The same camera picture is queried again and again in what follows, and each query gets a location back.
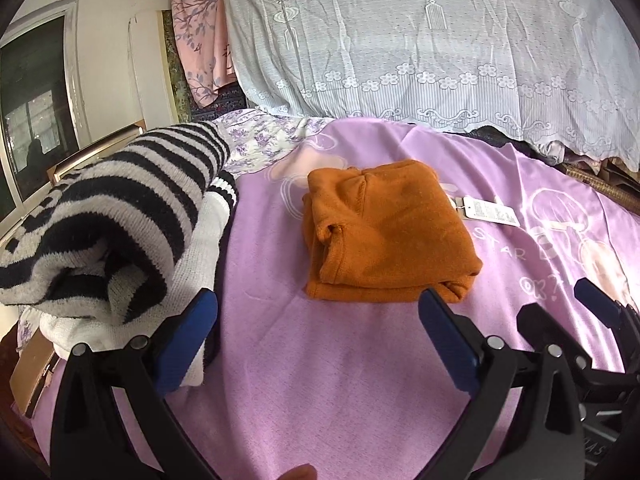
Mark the black white striped sweater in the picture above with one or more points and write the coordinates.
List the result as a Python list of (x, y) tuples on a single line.
[(100, 200)]

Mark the white lace cover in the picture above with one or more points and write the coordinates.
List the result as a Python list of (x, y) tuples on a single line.
[(425, 35)]

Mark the pink floral hanging cloth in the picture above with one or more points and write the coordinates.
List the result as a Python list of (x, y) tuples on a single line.
[(200, 35)]

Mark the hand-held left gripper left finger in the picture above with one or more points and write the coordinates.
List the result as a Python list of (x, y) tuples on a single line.
[(185, 340)]

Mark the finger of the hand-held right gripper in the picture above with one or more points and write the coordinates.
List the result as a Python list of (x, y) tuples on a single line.
[(537, 322), (597, 302)]

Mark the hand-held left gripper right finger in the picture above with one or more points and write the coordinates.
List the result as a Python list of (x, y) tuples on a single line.
[(447, 342)]

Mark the brown woven mat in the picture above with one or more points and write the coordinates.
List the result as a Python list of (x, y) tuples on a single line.
[(616, 181)]

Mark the person's left hand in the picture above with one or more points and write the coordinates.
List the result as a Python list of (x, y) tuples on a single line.
[(299, 473)]

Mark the window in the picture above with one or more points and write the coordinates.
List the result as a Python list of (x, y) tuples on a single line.
[(30, 85)]

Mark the purple printed blanket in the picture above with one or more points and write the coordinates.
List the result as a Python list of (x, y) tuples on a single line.
[(310, 360)]

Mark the white knit sweater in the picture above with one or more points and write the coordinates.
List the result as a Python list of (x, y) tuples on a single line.
[(205, 232)]

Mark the orange knit sweater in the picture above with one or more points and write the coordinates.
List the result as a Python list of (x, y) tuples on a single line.
[(395, 230)]

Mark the white paper clothing tag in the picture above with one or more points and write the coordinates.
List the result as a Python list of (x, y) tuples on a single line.
[(487, 209)]

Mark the purple floral sheet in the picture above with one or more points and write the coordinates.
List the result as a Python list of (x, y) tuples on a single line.
[(260, 140)]

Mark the cardboard box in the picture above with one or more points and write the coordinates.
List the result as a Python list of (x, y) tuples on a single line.
[(30, 371)]

